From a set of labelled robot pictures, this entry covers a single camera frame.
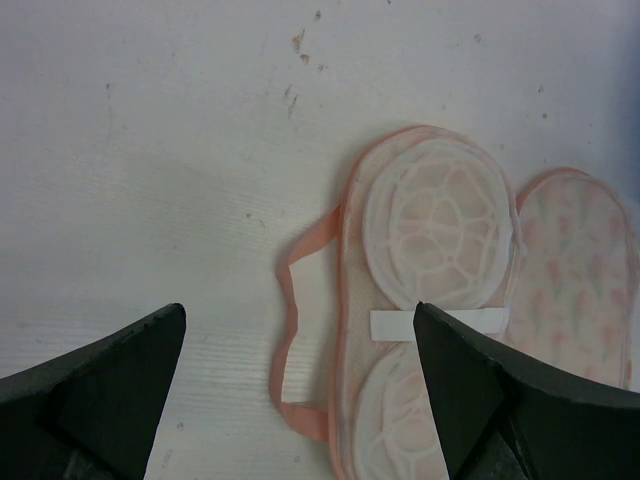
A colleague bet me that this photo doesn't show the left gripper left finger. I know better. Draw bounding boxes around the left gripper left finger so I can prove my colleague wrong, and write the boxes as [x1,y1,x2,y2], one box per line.
[1,303,186,479]

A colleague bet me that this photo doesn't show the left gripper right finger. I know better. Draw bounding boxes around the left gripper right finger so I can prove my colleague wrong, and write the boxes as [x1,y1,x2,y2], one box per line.
[413,303,639,479]

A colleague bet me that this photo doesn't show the floral pink laundry bag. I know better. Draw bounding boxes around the floral pink laundry bag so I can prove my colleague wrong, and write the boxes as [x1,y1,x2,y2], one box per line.
[269,126,639,479]

